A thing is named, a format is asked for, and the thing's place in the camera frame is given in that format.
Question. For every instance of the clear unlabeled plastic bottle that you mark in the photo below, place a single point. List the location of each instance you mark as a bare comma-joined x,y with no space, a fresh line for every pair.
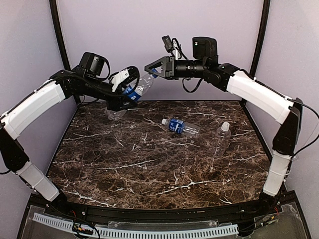
221,139

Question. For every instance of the white cap blue label bottle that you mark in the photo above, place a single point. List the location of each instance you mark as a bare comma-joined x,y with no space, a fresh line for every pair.
181,127

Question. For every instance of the black frame post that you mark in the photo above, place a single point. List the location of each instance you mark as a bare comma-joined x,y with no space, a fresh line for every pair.
260,37
58,34

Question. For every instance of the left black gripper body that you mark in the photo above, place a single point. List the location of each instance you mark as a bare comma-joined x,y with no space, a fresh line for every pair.
119,105

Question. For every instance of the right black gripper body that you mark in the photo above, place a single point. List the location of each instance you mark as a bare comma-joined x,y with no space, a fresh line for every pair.
168,67

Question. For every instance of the blue cap pepsi bottle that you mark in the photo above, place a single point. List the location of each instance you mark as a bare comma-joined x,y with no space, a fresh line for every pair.
133,90

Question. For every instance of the left black frame post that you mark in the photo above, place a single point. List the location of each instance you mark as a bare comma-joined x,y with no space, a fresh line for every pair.
58,34

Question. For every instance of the white slotted cable duct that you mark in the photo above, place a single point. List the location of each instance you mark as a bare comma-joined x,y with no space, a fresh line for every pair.
110,233

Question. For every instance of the right black frame post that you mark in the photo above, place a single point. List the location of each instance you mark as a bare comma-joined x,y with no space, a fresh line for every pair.
260,37

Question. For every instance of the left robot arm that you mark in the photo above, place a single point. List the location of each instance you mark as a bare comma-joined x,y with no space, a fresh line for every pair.
83,80

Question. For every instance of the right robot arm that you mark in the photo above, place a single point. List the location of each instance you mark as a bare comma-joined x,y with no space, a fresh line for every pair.
229,78

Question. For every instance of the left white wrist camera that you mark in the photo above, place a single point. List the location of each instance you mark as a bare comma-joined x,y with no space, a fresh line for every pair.
118,78

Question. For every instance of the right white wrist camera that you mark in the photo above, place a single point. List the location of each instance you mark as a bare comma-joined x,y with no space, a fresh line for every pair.
171,47

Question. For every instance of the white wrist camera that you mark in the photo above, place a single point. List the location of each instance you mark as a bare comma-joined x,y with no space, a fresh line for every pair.
118,78
171,47

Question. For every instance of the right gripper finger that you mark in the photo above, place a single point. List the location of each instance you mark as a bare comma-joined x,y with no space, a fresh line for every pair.
156,64
155,73

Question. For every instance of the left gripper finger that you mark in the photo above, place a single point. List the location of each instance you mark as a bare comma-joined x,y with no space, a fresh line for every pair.
131,73
130,99

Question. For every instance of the black front frame rail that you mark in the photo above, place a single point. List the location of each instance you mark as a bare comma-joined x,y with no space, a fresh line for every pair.
235,213

